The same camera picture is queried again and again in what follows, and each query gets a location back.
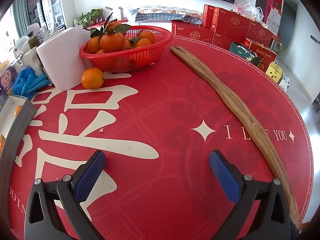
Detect large red gift box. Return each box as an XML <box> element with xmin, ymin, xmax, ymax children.
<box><xmin>211</xmin><ymin>7</ymin><xmax>251</xmax><ymax>40</ymax></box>

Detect small white carton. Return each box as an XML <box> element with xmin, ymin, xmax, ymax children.
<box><xmin>279</xmin><ymin>74</ymin><xmax>290</xmax><ymax>90</ymax></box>

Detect wall calendar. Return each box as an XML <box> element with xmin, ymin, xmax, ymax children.
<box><xmin>266</xmin><ymin>7</ymin><xmax>282</xmax><ymax>36</ymax></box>

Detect smooth orange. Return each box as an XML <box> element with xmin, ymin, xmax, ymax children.
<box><xmin>81</xmin><ymin>67</ymin><xmax>105</xmax><ymax>90</ymax></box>

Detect white box with grey flap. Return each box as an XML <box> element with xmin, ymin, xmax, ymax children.
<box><xmin>0</xmin><ymin>95</ymin><xmax>37</xmax><ymax>170</ymax></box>

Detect red printed table mat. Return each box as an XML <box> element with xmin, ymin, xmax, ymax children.
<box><xmin>5</xmin><ymin>35</ymin><xmax>314</xmax><ymax>240</ymax></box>

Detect heap of leafy tangerines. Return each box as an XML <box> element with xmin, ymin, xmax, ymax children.
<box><xmin>86</xmin><ymin>12</ymin><xmax>156</xmax><ymax>55</ymax></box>

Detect white plastic jug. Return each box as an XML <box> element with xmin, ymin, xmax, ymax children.
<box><xmin>10</xmin><ymin>42</ymin><xmax>47</xmax><ymax>78</ymax></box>

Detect clear plastic bag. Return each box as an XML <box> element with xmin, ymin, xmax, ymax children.
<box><xmin>235</xmin><ymin>1</ymin><xmax>264</xmax><ymax>22</ymax></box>

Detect dark bottle with black cap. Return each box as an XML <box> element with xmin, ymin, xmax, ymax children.
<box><xmin>27</xmin><ymin>31</ymin><xmax>42</xmax><ymax>50</ymax></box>

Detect purple drink cup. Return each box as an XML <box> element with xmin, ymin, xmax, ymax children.
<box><xmin>0</xmin><ymin>65</ymin><xmax>18</xmax><ymax>100</ymax></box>

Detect long wooden stick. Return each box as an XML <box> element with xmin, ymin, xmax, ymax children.
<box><xmin>170</xmin><ymin>45</ymin><xmax>300</xmax><ymax>224</ymax></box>

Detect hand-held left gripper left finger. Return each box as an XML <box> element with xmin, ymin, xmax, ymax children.
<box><xmin>24</xmin><ymin>150</ymin><xmax>107</xmax><ymax>240</ymax></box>

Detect yellow carton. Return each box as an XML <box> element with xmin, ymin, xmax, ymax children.
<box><xmin>265</xmin><ymin>62</ymin><xmax>285</xmax><ymax>84</ymax></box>

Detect green gift bag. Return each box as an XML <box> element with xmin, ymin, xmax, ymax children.
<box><xmin>229</xmin><ymin>42</ymin><xmax>262</xmax><ymax>67</ymax></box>

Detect red box with gold handle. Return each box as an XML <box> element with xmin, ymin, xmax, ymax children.
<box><xmin>244</xmin><ymin>38</ymin><xmax>278</xmax><ymax>69</ymax></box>

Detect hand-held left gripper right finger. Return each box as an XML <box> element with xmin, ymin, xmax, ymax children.
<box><xmin>209</xmin><ymin>150</ymin><xmax>299</xmax><ymax>240</ymax></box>

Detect blue rubber gloves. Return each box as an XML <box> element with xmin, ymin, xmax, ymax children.
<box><xmin>12</xmin><ymin>68</ymin><xmax>50</xmax><ymax>98</ymax></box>

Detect tall red gift box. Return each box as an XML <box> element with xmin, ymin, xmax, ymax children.
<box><xmin>202</xmin><ymin>4</ymin><xmax>215</xmax><ymax>28</ymax></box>

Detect green potted plant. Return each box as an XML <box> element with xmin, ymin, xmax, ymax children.
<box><xmin>74</xmin><ymin>8</ymin><xmax>104</xmax><ymax>27</ymax></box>

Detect checkered cloth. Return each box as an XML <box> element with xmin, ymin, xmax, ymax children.
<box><xmin>130</xmin><ymin>5</ymin><xmax>203</xmax><ymax>25</ymax></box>

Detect red plastic basket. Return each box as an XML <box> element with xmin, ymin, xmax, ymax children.
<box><xmin>79</xmin><ymin>25</ymin><xmax>173</xmax><ymax>73</ymax></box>

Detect flat red gift box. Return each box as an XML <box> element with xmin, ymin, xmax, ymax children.
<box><xmin>172</xmin><ymin>22</ymin><xmax>214</xmax><ymax>44</ymax></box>

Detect glass door cabinet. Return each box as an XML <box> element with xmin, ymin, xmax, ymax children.
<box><xmin>25</xmin><ymin>0</ymin><xmax>60</xmax><ymax>30</ymax></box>

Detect white paper towel roll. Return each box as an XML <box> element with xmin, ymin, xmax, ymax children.
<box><xmin>36</xmin><ymin>25</ymin><xmax>93</xmax><ymax>92</ymax></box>

